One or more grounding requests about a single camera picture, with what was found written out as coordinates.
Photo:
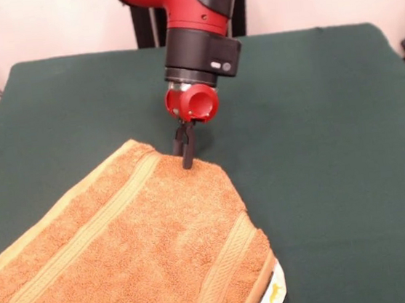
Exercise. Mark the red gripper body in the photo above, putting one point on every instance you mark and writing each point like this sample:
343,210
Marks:
191,105

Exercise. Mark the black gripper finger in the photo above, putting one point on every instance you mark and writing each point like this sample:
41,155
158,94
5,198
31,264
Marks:
177,143
188,149

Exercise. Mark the orange terry towel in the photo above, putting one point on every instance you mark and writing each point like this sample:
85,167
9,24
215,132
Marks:
125,248

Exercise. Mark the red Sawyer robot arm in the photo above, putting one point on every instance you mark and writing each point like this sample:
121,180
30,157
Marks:
197,42

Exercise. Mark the dark green table cloth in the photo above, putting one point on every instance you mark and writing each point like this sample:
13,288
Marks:
333,144

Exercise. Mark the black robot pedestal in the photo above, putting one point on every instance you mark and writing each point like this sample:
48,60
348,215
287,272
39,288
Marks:
144,30

